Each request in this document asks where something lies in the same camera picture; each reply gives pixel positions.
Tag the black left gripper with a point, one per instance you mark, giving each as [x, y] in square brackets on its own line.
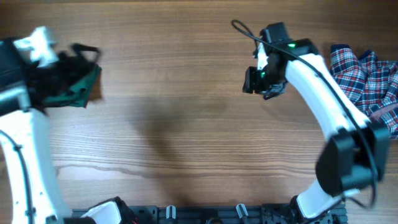
[68, 73]

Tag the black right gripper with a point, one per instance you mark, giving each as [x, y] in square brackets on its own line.
[250, 84]

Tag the dark green cloth garment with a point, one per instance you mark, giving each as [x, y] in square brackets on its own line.
[78, 94]

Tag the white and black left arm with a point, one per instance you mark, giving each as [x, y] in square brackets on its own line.
[35, 191]

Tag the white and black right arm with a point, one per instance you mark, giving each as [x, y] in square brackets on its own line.
[353, 160]

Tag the plaid red blue shirt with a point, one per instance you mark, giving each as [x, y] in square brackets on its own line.
[369, 83]

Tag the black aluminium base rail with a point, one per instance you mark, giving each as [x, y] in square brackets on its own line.
[277, 213]

